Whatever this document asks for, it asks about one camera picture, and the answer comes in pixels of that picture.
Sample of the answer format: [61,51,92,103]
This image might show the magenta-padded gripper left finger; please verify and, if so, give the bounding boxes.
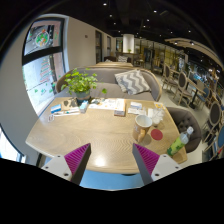
[41,143,92,185]

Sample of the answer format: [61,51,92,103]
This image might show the blue tissue pack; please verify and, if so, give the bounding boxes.
[79,100,90,114]

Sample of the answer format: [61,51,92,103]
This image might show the tan ceramic mug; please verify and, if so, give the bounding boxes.
[132,114,154,144]

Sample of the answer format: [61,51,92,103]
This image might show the flat round red coaster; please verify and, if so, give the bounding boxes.
[150,128,164,141]

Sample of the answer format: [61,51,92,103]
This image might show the clear plastic cup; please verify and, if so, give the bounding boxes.
[151,107,166,128]

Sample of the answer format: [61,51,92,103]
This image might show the clear green-labelled drink bottle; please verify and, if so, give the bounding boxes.
[166,125,195,158]

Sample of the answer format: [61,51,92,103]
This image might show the grey upholstered sofa bench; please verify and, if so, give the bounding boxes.
[54,65,163,102]

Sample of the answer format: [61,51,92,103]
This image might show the yellow card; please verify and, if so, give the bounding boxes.
[153,101,165,110]

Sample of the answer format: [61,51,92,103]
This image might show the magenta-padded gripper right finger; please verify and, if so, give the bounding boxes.
[132,143,183,186]

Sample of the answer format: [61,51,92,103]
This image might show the green potted plant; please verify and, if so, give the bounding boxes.
[60,68,108,104]

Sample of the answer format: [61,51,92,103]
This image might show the white blue leaflet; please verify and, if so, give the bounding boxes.
[128,101,144,112]

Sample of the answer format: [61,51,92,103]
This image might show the grey tufted armchair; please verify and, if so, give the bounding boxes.
[166,106,203,154]

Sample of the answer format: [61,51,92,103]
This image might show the grey white chevron cushion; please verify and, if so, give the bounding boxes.
[114,69,152,96]

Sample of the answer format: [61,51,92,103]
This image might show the group of ceiling lights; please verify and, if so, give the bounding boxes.
[101,1,218,73]

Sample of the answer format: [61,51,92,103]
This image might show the white open magazine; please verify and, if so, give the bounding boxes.
[88,97,127,113]

